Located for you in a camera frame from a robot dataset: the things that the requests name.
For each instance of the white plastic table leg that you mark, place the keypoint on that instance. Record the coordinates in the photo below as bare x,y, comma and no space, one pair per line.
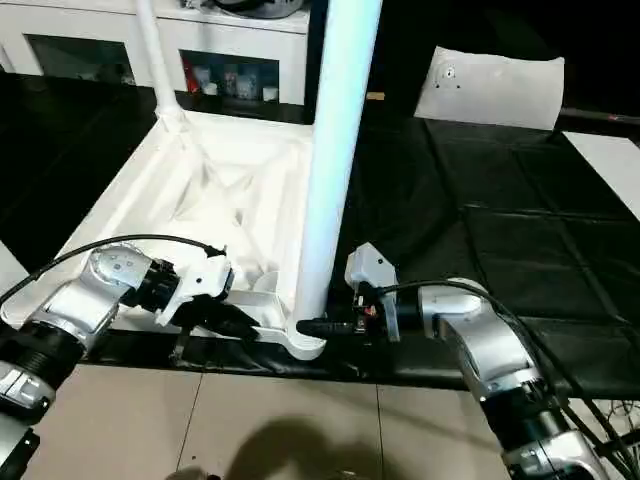
8,272
340,120
155,60

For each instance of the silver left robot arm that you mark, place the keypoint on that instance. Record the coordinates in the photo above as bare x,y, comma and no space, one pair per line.
90,295

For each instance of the white flat panel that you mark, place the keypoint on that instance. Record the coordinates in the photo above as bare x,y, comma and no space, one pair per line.
490,88

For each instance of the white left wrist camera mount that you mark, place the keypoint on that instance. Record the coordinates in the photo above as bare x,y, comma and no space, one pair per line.
205,275

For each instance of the white flat sheet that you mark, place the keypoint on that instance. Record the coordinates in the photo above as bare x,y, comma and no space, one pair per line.
610,170

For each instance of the small yellow label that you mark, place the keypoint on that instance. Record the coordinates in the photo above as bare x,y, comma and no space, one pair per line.
375,97

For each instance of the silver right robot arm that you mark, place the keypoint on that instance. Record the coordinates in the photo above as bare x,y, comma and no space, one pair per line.
490,340

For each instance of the white plastic table top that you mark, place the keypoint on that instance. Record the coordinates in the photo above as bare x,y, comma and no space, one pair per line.
230,190

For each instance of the black work mat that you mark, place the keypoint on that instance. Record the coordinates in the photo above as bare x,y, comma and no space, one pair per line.
520,250

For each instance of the white cabinet with glass doors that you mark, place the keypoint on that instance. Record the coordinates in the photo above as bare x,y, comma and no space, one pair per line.
80,40

